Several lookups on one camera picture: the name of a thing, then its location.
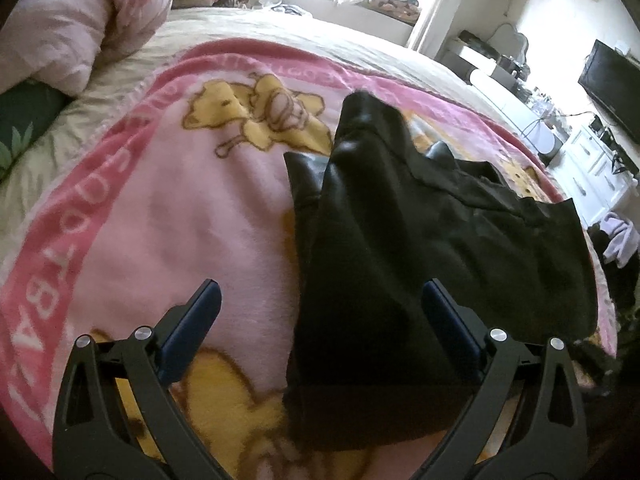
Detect green leaf-print pillow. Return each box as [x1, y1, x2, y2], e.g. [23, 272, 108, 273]
[0, 82, 72, 182]

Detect pink quilt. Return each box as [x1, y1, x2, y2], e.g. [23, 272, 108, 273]
[0, 0, 180, 97]

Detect white desk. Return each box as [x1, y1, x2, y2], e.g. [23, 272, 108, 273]
[435, 22, 568, 157]

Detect pink printed blanket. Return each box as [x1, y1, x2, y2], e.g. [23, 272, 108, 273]
[0, 42, 621, 480]

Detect white crumpled cloth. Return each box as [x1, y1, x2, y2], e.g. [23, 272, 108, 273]
[601, 211, 640, 269]

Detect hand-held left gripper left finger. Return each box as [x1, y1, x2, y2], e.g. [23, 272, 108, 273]
[52, 279, 236, 480]

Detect white dresser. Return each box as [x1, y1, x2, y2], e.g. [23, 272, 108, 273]
[547, 125, 637, 223]

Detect white curtain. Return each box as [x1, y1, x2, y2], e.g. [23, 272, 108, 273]
[410, 0, 477, 54]

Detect windowsill clutter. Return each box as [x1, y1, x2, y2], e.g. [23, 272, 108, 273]
[367, 0, 424, 24]

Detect black leather pants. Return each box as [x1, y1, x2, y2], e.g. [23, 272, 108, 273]
[282, 91, 601, 453]

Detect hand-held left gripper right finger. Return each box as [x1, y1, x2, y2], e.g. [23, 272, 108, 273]
[420, 280, 589, 480]

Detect black television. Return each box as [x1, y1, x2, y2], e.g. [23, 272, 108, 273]
[577, 39, 640, 144]

